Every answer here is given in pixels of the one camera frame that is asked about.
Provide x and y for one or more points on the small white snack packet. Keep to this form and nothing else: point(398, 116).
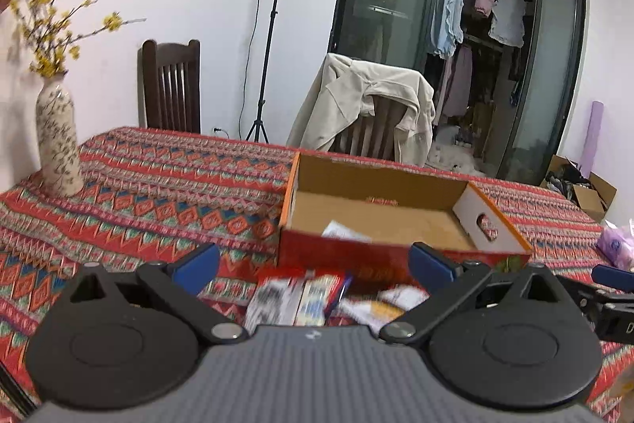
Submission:
point(342, 229)

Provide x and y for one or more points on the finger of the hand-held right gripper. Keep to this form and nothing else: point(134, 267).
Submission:
point(582, 293)
point(614, 278)

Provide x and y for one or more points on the dark wooden chair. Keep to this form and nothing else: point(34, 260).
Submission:
point(148, 81)

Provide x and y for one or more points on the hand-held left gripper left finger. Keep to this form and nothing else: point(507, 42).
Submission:
point(198, 262)

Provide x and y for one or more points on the purple tissue pack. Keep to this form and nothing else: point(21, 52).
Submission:
point(616, 244)

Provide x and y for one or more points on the white hanging top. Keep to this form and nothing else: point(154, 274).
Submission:
point(507, 16)

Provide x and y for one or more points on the red blue snack packet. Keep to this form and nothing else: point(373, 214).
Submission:
point(317, 299)

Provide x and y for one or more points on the purple rolled yoga mat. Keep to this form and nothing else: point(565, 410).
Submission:
point(592, 135)

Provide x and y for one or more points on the brown open cardboard box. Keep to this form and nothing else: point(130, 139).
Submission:
point(592, 200)

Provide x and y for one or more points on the beige jacket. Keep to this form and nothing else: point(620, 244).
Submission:
point(337, 106)

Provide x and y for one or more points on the brown wooden chair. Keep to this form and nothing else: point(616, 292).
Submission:
point(366, 135)

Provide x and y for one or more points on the red orange cardboard box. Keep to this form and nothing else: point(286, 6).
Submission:
point(337, 254)

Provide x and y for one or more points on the light blue hanging shirt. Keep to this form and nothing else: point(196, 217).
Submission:
point(448, 6)

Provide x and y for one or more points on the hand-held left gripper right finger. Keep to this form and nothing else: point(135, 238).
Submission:
point(431, 262)

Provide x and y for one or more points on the yellow flower branches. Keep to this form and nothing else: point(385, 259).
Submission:
point(47, 66)

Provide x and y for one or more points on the mauve hanging clothing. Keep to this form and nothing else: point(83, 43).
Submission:
point(458, 81)

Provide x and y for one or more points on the white orange snack packet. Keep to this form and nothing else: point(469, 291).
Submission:
point(381, 309)

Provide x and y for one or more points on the floral ceramic vase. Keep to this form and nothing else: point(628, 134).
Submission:
point(59, 140)

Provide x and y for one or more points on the small red snack packet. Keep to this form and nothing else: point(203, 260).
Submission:
point(381, 201)

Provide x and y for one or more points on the blue white striped snack packet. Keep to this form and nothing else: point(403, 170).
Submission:
point(272, 301)

